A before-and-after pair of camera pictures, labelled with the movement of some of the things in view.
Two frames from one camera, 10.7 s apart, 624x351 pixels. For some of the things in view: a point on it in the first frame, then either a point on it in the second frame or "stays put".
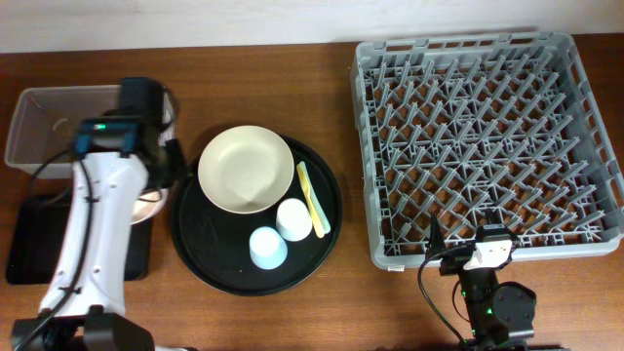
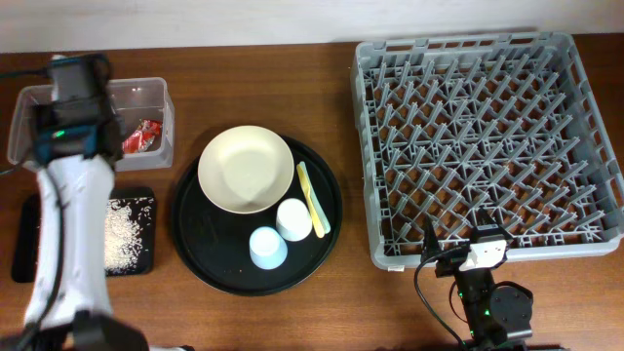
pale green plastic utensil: [315, 200] stays put
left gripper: [182, 172] -> [58, 107]
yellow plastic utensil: [320, 228] stays put
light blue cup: [268, 249] stays put
